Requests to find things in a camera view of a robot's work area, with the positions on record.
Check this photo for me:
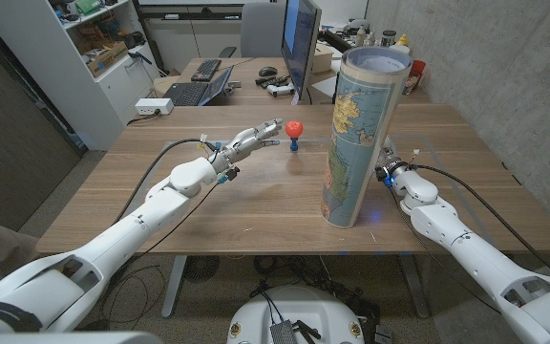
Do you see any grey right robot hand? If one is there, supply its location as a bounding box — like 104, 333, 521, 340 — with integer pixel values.
377, 134, 401, 167

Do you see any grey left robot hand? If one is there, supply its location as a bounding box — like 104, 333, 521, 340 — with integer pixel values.
210, 118, 285, 173

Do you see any paper world map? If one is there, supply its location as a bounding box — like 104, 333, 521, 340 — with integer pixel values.
320, 45, 413, 229

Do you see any wooden office desk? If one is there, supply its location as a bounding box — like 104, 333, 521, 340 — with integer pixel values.
153, 56, 433, 107

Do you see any red ball on blue stand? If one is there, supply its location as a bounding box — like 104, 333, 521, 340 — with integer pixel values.
285, 119, 305, 153

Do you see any white game controller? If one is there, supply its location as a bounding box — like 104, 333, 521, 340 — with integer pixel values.
265, 82, 296, 98

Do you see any black remote control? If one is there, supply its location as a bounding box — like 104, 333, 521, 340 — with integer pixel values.
254, 75, 291, 90

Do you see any open black laptop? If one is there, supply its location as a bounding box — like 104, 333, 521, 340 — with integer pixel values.
162, 65, 235, 107

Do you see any black computer keyboard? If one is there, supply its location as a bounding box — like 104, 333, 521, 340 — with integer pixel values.
190, 58, 222, 83

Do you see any white power strip box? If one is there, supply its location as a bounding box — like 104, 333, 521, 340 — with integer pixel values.
134, 97, 175, 117

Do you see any black computer monitor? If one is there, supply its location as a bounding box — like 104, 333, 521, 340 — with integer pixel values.
280, 0, 323, 102

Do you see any light wooden box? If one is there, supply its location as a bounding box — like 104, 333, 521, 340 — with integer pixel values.
311, 43, 336, 75

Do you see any grey office chair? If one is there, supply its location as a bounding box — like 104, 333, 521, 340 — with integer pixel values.
218, 2, 288, 59

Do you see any round black floor fan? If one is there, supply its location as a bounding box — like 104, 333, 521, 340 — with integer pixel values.
183, 255, 221, 284

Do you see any grey metal table leg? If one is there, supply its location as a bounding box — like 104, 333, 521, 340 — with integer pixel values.
397, 253, 431, 319
160, 254, 188, 319

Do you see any brown cardboard box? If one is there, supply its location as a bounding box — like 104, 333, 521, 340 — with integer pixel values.
86, 40, 129, 77

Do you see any white robot torso base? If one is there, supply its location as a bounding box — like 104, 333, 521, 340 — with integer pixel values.
226, 285, 366, 344

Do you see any white shelf cabinet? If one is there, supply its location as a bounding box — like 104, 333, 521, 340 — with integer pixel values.
0, 0, 159, 152

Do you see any green box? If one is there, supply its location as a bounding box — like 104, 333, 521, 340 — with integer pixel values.
74, 0, 102, 15

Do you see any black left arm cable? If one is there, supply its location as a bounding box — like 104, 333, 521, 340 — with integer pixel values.
112, 137, 220, 226

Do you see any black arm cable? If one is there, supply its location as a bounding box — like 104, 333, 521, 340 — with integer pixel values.
112, 137, 220, 226
411, 163, 550, 283

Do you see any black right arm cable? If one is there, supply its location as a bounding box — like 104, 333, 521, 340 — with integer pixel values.
411, 163, 550, 283

